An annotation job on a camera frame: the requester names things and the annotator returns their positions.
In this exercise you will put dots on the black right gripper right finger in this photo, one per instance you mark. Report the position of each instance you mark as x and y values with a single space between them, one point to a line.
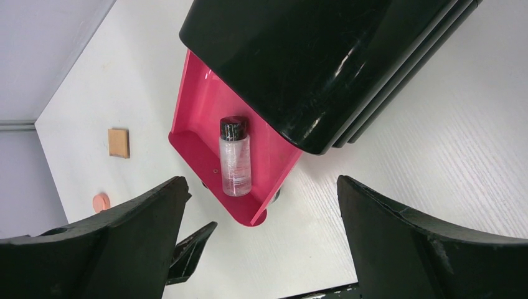
400 252

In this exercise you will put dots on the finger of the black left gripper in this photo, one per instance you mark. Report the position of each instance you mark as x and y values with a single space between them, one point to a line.
187 254

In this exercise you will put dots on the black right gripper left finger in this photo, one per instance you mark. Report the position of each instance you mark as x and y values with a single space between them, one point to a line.
122 252

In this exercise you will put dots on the small clear bottle black cap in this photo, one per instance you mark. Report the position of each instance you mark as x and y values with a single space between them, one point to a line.
235 157

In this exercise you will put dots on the pink top drawer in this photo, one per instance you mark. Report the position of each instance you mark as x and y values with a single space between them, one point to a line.
203 100

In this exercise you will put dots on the black drawer organizer case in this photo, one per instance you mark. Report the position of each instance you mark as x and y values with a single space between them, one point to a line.
315 71

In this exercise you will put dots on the square tan makeup sponge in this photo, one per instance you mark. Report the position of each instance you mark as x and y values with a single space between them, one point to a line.
119 143

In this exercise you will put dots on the round pink powder puff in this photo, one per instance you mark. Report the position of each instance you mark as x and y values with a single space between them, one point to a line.
101 202

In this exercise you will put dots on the aluminium frame rail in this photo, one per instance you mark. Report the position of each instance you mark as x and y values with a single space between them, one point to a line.
17 125

